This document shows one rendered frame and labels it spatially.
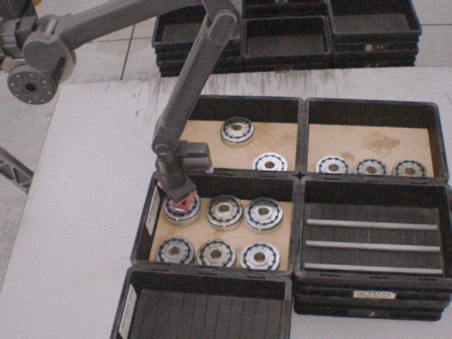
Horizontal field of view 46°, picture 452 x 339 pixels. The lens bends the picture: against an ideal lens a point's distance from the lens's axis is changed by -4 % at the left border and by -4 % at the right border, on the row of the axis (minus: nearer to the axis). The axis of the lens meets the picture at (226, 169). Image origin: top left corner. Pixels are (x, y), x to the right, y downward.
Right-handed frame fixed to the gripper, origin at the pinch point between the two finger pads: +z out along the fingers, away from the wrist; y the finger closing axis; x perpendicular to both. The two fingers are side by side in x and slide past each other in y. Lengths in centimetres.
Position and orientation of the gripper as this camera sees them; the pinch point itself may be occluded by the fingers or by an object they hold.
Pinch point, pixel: (180, 201)
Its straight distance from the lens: 150.6
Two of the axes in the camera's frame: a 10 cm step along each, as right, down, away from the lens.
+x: -8.1, 5.0, -3.1
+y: -5.8, -5.9, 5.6
